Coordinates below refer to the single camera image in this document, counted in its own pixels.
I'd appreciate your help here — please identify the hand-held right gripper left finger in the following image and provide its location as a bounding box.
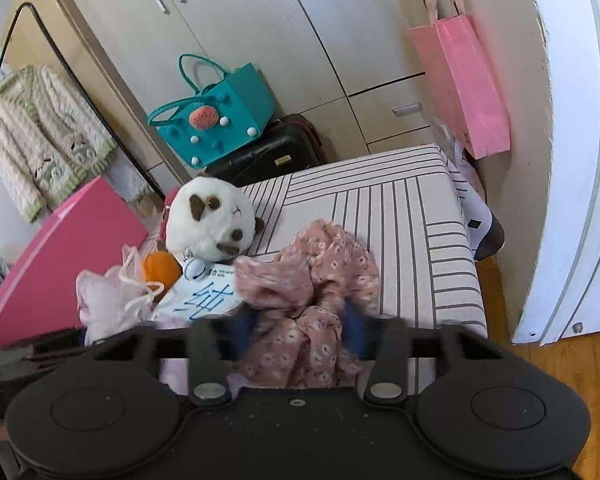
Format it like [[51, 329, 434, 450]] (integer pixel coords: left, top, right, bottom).
[[82, 312, 258, 408]]

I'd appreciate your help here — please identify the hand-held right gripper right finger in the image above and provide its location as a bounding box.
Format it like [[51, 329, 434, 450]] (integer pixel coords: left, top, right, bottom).
[[340, 305, 517, 407]]

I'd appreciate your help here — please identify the white blue tissue packet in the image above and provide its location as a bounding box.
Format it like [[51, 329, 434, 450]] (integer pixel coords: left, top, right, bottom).
[[152, 262, 246, 328]]

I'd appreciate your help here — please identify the pink floral cloth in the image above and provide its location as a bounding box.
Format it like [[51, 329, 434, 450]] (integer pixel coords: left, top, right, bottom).
[[232, 219, 381, 390]]

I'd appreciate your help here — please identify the orange makeup sponge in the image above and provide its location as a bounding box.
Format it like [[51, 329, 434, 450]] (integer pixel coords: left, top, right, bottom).
[[142, 251, 183, 288]]

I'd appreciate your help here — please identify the white plush cat toy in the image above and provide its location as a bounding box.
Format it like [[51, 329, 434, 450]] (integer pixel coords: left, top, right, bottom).
[[166, 174, 266, 263]]

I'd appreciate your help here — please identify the pale pink bath puff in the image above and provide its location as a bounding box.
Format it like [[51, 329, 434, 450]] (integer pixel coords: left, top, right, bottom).
[[76, 245, 166, 346]]

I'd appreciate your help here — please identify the pink storage box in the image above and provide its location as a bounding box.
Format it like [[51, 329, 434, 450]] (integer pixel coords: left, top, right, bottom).
[[0, 176, 150, 348]]

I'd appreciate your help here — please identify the striped tablecloth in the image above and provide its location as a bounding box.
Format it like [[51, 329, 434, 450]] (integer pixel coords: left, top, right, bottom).
[[155, 144, 488, 396]]

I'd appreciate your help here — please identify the white black plastic bag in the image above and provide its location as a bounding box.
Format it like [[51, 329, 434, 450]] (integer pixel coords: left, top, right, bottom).
[[450, 142, 506, 261]]

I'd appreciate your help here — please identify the black suitcase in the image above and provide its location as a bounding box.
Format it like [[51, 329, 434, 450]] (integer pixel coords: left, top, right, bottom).
[[205, 114, 327, 187]]

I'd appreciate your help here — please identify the white lace cloth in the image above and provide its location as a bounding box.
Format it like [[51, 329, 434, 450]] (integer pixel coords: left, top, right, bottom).
[[105, 160, 166, 216]]

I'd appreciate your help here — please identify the teal tote bag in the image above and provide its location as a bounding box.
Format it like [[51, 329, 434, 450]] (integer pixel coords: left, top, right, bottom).
[[147, 54, 276, 168]]

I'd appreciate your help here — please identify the cream knitted cardigan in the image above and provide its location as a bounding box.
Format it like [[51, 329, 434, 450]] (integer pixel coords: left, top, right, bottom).
[[0, 65, 118, 223]]

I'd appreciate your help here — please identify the pink paper bag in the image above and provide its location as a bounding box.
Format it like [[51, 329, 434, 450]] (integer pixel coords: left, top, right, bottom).
[[409, 0, 512, 160]]

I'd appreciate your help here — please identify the white door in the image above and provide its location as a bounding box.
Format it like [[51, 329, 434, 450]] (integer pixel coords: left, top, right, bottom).
[[511, 0, 600, 347]]

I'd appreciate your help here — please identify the beige wardrobe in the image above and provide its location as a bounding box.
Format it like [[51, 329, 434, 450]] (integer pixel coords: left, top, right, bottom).
[[10, 0, 446, 186]]

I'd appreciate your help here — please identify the black clothes rack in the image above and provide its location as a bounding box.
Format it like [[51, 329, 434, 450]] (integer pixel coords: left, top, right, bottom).
[[0, 2, 168, 201]]

